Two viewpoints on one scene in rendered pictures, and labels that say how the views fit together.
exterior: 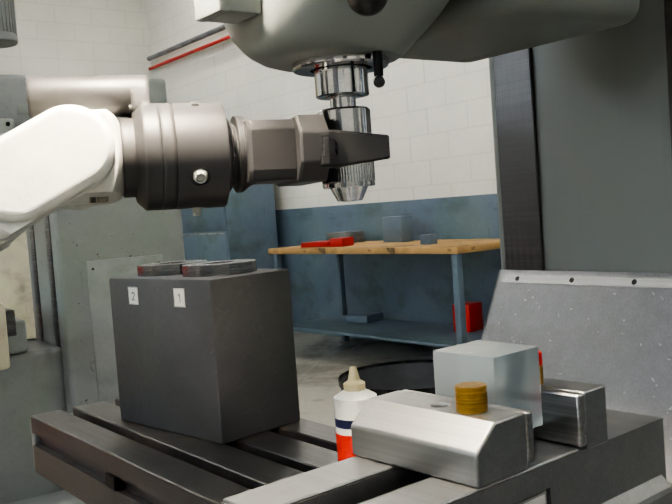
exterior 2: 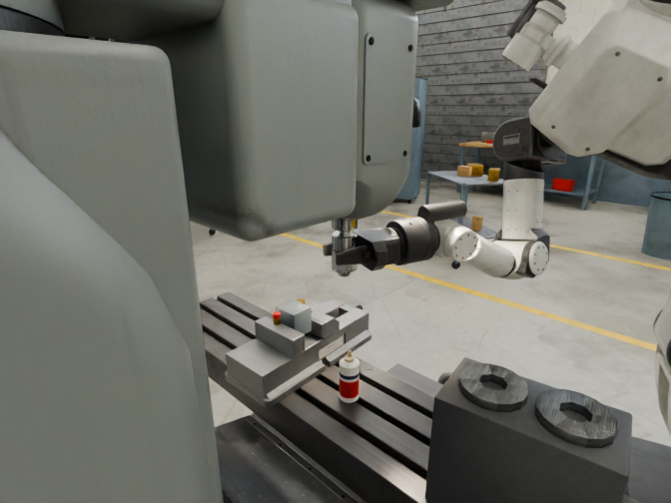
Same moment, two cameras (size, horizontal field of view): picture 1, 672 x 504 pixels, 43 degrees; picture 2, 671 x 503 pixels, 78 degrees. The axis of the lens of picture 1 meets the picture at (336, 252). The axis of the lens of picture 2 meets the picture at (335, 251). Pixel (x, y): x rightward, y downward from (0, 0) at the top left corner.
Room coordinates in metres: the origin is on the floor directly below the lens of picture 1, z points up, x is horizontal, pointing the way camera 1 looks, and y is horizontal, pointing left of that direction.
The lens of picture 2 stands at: (1.45, -0.15, 1.48)
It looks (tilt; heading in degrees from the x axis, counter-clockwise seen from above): 19 degrees down; 170
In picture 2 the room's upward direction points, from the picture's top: straight up
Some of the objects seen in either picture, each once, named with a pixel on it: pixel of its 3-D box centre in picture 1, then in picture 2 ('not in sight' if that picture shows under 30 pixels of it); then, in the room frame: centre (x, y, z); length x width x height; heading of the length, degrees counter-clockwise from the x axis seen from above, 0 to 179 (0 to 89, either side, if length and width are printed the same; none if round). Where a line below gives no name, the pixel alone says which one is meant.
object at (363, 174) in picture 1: (346, 154); (343, 253); (0.75, -0.02, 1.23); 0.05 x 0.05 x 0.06
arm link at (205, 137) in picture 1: (244, 157); (386, 246); (0.73, 0.07, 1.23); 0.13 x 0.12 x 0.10; 16
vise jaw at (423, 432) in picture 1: (438, 433); (311, 318); (0.60, -0.06, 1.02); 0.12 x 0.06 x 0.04; 39
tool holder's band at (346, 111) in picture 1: (344, 115); (344, 236); (0.75, -0.02, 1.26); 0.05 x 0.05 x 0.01
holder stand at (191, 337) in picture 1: (201, 342); (520, 455); (1.06, 0.18, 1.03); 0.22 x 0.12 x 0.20; 45
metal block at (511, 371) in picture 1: (487, 387); (294, 318); (0.63, -0.11, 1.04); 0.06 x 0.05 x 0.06; 39
